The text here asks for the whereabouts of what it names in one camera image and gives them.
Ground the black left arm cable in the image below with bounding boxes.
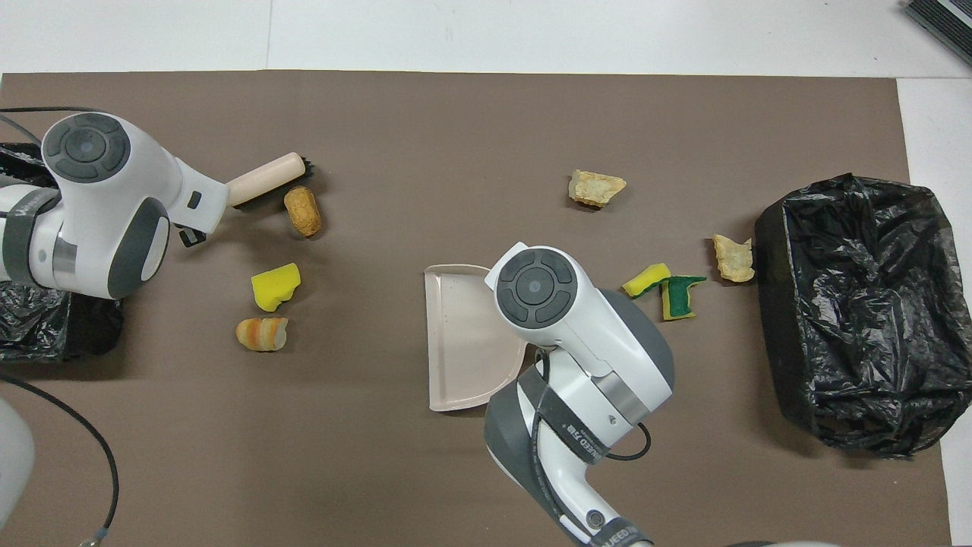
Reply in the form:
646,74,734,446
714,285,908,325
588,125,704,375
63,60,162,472
0,372,122,547

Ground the small beige foam chunk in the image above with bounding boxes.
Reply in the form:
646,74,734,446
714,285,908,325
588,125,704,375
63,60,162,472
712,234,756,283

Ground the grey ribbed device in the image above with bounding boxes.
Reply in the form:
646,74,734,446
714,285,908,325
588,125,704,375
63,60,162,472
904,0,972,68

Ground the beige plastic dustpan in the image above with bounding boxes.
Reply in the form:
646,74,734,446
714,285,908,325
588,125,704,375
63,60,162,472
424,264,529,413

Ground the brown bread roll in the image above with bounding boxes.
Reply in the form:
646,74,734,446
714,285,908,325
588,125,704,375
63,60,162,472
284,186,322,238

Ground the open bin with black bag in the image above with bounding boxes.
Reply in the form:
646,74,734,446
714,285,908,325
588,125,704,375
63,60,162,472
754,173,959,458

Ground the brown table mat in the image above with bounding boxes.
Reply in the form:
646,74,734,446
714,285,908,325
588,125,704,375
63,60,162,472
0,71,954,547

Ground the bin wrapped in black bag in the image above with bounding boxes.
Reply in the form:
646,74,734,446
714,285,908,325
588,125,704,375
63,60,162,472
0,143,126,362

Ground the small yellow sponge wedge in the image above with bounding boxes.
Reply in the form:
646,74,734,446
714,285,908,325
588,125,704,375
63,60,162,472
622,263,672,299

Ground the beige brush with black bristles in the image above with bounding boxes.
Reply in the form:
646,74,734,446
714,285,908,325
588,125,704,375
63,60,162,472
226,152,318,210

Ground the large pale yellow foam chunk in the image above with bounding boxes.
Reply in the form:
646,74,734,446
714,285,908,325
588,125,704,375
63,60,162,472
568,169,628,209

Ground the orange striped bread piece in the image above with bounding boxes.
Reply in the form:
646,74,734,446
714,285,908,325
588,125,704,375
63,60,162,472
235,317,289,353

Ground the large yellow sponge wedge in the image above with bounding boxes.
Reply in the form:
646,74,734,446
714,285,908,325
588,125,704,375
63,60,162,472
251,263,301,312

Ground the green and yellow sponge piece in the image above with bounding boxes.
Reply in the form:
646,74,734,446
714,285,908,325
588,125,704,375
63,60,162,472
659,275,707,321

